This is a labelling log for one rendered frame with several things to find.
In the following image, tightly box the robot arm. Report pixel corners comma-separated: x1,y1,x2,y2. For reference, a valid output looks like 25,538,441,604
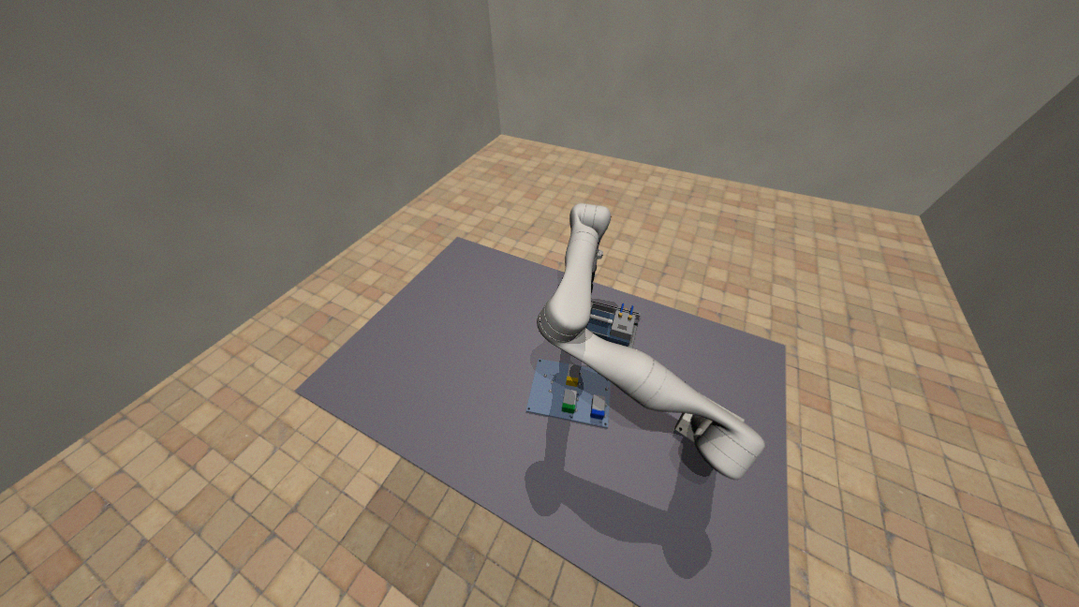
537,203,765,480

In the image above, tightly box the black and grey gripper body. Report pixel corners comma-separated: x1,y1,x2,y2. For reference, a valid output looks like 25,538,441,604
591,250,603,293

